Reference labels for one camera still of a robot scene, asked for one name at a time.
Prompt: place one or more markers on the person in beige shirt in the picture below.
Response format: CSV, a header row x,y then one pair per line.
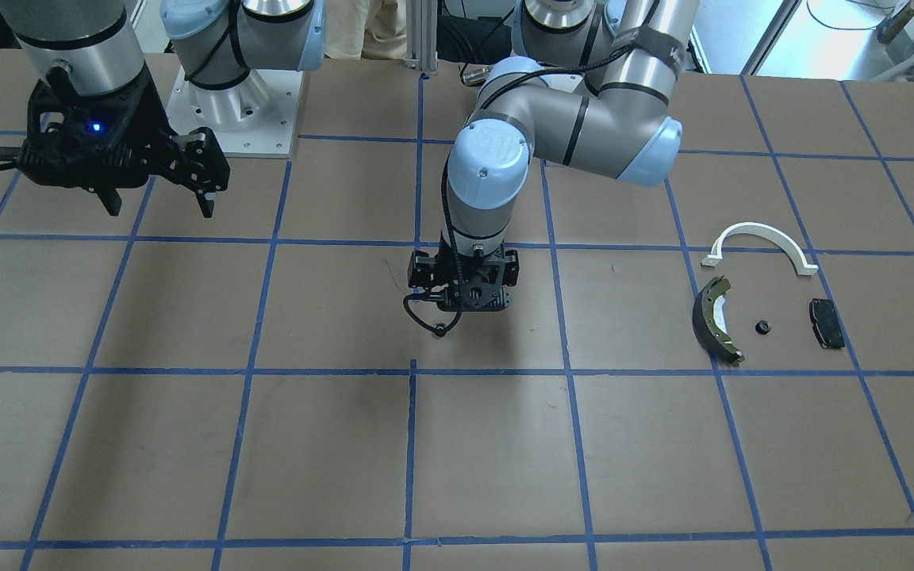
x,y
374,30

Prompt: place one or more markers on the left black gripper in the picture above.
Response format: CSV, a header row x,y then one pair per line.
x,y
422,270

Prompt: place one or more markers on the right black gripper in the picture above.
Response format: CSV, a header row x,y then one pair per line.
x,y
149,125

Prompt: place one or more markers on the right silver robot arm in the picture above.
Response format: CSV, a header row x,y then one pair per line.
x,y
218,42

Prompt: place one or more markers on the black brake pad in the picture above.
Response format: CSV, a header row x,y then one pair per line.
x,y
825,323

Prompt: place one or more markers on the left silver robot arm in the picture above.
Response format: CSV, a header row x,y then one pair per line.
x,y
588,87

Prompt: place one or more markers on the green brake shoe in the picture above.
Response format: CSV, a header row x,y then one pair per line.
x,y
709,324

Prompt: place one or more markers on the aluminium frame post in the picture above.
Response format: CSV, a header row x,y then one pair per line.
x,y
422,26

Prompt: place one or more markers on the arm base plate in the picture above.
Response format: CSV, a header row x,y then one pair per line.
x,y
257,119

